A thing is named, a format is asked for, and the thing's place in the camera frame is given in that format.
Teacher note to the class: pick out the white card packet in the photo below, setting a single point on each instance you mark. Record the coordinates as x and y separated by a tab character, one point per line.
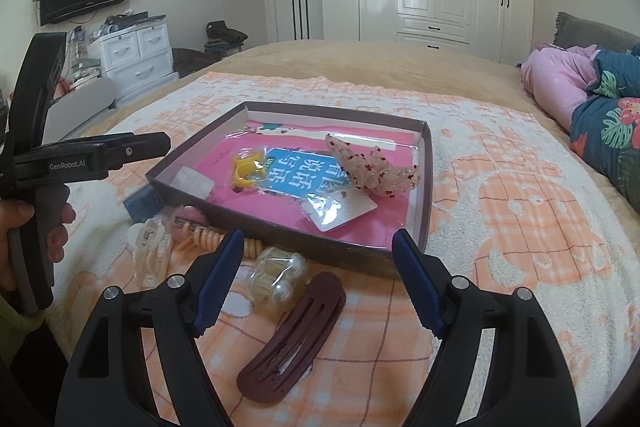
345	209

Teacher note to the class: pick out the floral blue quilt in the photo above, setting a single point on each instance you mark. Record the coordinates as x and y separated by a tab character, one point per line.
610	137

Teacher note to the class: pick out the white drawer cabinet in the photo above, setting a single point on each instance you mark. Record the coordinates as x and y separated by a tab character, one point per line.
135	57

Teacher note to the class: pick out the maroon snap hair clip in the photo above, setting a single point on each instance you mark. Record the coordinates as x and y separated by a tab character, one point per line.
300	332

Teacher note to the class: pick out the pink printed sheet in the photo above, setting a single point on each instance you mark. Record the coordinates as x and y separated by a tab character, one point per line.
235	212

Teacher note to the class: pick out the cream claw hair clip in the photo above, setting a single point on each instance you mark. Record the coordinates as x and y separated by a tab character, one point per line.
150	252

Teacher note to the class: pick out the dark cloth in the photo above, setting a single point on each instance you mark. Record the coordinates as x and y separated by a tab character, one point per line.
190	62

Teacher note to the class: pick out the pink pillow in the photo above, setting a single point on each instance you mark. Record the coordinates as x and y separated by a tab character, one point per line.
555	82

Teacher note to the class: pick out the clear pearl claw clip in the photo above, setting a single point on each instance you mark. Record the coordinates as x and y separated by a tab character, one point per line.
275	277

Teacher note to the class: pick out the pile of dark clothes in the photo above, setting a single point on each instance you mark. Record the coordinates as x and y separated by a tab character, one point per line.
225	37

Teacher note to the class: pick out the yellow hair clip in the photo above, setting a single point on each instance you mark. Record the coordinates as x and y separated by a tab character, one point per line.
245	172

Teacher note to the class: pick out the person's left hand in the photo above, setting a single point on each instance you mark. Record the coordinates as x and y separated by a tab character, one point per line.
57	232

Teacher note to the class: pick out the brown cardboard box tray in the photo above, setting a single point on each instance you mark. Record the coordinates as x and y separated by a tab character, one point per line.
320	252

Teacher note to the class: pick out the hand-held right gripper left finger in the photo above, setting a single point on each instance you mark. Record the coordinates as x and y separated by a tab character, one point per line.
222	272

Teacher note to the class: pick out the pink hair clip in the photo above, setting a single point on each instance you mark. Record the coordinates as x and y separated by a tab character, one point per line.
187	213

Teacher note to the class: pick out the orange plaid blanket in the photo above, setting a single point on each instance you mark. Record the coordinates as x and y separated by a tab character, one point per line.
500	257

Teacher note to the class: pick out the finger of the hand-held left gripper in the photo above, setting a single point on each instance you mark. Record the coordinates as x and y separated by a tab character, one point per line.
140	149

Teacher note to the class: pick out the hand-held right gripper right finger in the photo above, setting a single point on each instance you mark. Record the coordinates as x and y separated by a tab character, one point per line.
417	282

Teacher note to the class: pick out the beige bedspread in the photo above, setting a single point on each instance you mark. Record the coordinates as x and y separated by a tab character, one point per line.
375	62

